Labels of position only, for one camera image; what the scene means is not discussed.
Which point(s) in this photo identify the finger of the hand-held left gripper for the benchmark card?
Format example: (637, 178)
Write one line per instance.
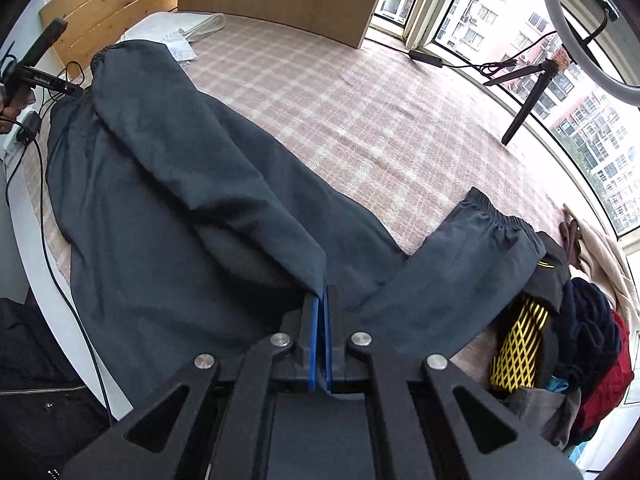
(47, 37)

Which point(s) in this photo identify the beige garment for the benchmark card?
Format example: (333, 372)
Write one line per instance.
(600, 260)

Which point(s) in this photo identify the black charger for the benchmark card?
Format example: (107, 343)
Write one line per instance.
(27, 127)

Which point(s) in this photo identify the person's left hand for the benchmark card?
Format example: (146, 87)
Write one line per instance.
(14, 110)

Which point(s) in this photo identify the black gooseneck phone holder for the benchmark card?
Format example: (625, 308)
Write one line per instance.
(600, 7)

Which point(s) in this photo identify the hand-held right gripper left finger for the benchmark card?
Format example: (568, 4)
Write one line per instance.
(312, 345)

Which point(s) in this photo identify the slate blue garment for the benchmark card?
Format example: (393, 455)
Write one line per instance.
(175, 220)

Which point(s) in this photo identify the white cloth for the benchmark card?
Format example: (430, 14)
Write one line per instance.
(175, 35)

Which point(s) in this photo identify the black jacket with yellow stripes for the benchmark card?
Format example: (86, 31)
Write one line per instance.
(520, 345)

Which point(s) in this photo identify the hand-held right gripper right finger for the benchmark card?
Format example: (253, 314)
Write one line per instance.
(327, 345)

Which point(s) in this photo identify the orange pine wood board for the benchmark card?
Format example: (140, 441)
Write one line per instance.
(115, 7)

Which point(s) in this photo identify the black tripod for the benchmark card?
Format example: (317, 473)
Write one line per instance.
(530, 95)

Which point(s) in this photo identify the person's black jacket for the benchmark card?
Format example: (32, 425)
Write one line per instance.
(35, 390)

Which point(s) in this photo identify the navy blue garment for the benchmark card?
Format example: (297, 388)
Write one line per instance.
(590, 325)

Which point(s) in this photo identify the grey t-shirt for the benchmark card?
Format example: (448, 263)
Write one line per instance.
(540, 407)

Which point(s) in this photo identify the red garment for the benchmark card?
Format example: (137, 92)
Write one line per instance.
(610, 385)

